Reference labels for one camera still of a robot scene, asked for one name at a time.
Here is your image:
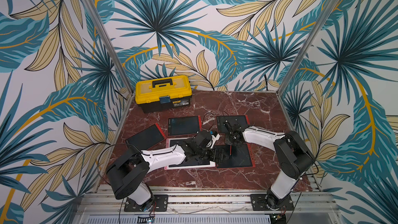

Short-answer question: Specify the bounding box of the red tablet right back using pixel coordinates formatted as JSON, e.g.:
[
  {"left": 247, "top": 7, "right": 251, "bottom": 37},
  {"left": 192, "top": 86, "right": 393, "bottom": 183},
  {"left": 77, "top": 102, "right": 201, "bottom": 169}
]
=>
[{"left": 217, "top": 115, "right": 249, "bottom": 134}]

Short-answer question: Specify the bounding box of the yellow black toolbox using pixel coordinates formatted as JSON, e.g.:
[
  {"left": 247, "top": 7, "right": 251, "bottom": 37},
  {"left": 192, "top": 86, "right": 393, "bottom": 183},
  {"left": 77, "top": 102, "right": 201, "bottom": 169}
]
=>
[{"left": 135, "top": 75, "right": 192, "bottom": 114}]

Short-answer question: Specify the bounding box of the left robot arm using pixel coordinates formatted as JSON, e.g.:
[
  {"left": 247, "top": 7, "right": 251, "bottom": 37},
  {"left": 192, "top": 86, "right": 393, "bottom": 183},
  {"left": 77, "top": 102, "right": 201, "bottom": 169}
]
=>
[{"left": 106, "top": 130, "right": 230, "bottom": 212}]

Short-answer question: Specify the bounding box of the red tablet centre back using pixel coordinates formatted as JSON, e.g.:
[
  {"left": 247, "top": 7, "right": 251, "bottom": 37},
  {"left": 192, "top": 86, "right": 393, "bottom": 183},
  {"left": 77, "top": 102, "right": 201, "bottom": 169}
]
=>
[{"left": 167, "top": 116, "right": 201, "bottom": 136}]

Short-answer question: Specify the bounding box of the red tablet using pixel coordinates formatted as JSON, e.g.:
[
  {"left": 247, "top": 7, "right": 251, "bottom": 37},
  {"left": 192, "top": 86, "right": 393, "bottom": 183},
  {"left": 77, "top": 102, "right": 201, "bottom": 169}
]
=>
[
  {"left": 126, "top": 124, "right": 166, "bottom": 150},
  {"left": 167, "top": 116, "right": 201, "bottom": 136},
  {"left": 216, "top": 144, "right": 255, "bottom": 169},
  {"left": 217, "top": 115, "right": 249, "bottom": 134}
]

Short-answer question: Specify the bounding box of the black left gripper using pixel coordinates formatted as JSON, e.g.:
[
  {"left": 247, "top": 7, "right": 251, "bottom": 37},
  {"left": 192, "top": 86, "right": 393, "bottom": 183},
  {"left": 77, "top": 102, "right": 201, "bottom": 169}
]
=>
[{"left": 197, "top": 146, "right": 230, "bottom": 163}]

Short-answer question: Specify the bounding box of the red tablet right front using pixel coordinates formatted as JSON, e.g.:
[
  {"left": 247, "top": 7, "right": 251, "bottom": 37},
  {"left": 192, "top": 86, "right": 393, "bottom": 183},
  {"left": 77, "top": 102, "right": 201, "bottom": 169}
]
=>
[{"left": 216, "top": 144, "right": 255, "bottom": 169}]

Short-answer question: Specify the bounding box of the red tablet far left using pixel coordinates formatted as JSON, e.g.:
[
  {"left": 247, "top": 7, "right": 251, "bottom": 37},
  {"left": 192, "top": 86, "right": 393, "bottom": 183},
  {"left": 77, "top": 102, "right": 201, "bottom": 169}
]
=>
[{"left": 126, "top": 124, "right": 166, "bottom": 150}]

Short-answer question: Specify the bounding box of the large pink writing tablet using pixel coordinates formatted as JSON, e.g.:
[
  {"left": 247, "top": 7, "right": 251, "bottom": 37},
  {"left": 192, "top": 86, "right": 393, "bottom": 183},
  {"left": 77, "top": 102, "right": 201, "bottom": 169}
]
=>
[{"left": 164, "top": 138, "right": 216, "bottom": 170}]

